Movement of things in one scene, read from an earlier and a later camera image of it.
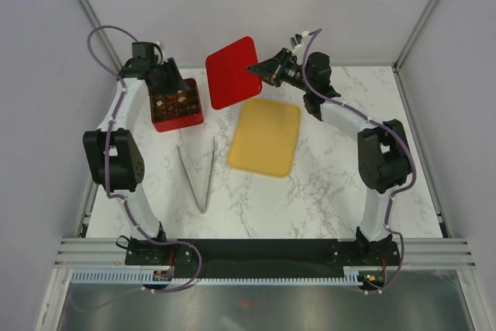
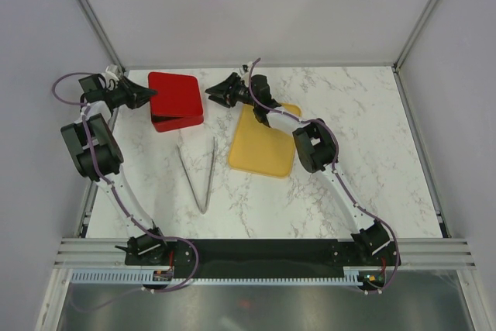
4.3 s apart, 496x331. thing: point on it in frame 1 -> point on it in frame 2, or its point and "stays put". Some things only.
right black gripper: x=271 y=70 -> x=233 y=82
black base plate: x=262 y=253 stays put
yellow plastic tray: x=264 y=137 stays put
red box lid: x=229 y=80 -> x=177 y=94
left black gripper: x=175 y=79 -> x=136 y=96
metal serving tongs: x=191 y=183 stays put
